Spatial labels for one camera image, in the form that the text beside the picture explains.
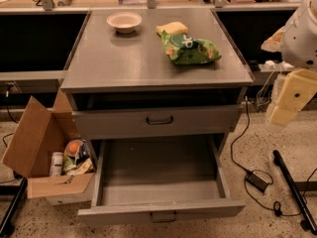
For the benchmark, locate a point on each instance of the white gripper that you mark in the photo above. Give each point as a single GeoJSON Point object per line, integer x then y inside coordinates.
{"type": "Point", "coordinates": [301, 42]}

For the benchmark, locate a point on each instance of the green rice chip bag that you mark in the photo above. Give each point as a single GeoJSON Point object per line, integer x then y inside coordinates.
{"type": "Point", "coordinates": [184, 50]}

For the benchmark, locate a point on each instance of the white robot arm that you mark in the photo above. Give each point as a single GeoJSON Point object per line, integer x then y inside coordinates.
{"type": "Point", "coordinates": [297, 43]}

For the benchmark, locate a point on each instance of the closed grey upper drawer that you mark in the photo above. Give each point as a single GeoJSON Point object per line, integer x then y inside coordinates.
{"type": "Point", "coordinates": [155, 122]}

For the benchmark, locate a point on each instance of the grey drawer cabinet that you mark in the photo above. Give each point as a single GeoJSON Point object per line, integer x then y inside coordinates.
{"type": "Point", "coordinates": [111, 71]}

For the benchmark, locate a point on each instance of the open grey lower drawer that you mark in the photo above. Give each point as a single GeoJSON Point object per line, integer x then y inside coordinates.
{"type": "Point", "coordinates": [159, 180]}

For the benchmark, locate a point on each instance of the colourful snack bag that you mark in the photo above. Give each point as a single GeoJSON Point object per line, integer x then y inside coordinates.
{"type": "Point", "coordinates": [77, 159]}

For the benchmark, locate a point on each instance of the white power strip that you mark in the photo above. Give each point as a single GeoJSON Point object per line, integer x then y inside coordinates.
{"type": "Point", "coordinates": [272, 65]}

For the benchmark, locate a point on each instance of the black metal bar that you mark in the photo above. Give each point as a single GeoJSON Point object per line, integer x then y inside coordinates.
{"type": "Point", "coordinates": [308, 218]}

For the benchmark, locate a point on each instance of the black power adapter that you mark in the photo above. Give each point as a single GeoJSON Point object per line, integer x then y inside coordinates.
{"type": "Point", "coordinates": [256, 181]}

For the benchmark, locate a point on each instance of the yellow sponge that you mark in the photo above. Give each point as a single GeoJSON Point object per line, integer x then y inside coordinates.
{"type": "Point", "coordinates": [172, 28]}

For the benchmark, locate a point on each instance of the white paper bowl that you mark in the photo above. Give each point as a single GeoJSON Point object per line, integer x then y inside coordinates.
{"type": "Point", "coordinates": [124, 22]}

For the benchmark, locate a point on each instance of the white can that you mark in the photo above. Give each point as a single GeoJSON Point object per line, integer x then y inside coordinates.
{"type": "Point", "coordinates": [56, 164]}

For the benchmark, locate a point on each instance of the brown cardboard box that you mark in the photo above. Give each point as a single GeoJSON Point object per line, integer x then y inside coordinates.
{"type": "Point", "coordinates": [41, 133]}

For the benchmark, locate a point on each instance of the black frame leg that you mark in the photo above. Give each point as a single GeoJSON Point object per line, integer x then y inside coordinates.
{"type": "Point", "coordinates": [14, 193]}

